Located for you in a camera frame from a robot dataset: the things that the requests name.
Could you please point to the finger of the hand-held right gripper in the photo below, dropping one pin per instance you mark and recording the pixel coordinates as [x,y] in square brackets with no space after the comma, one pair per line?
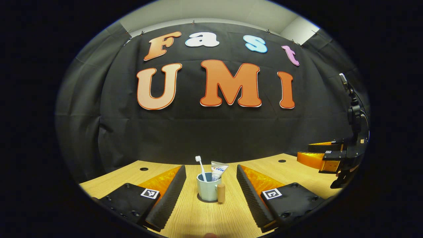
[327,147]
[314,160]

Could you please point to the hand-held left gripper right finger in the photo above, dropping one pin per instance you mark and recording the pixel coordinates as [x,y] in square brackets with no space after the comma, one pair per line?
[251,195]

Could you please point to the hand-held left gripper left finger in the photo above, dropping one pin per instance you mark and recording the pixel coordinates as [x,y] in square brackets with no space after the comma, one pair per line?
[170,195]

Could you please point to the dark round coaster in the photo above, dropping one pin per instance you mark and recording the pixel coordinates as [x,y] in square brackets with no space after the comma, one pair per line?
[199,198]

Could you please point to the light blue cup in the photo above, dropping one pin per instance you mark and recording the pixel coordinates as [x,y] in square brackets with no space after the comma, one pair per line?
[206,190]

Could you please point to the white toothbrush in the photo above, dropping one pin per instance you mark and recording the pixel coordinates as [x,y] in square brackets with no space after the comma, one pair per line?
[201,168]

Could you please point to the white toothpaste tube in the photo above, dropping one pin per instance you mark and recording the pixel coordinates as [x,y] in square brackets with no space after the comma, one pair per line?
[218,168]

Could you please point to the wooden desktop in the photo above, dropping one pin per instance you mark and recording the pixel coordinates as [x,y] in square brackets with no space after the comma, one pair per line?
[211,218]

